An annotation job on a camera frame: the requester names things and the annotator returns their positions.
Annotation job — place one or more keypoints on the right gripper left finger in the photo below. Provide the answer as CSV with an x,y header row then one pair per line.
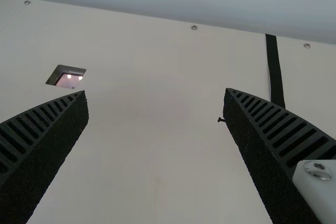
x,y
34,155

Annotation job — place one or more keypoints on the black strip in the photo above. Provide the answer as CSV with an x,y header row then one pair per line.
x,y
274,72

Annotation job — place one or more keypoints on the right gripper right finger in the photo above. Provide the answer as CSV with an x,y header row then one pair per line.
x,y
262,150

